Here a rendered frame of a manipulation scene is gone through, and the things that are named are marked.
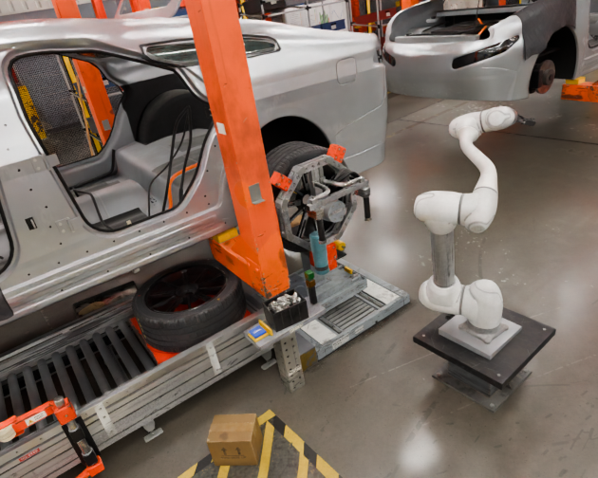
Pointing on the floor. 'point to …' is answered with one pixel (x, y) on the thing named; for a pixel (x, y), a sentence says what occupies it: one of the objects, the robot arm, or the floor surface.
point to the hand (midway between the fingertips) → (519, 115)
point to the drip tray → (102, 299)
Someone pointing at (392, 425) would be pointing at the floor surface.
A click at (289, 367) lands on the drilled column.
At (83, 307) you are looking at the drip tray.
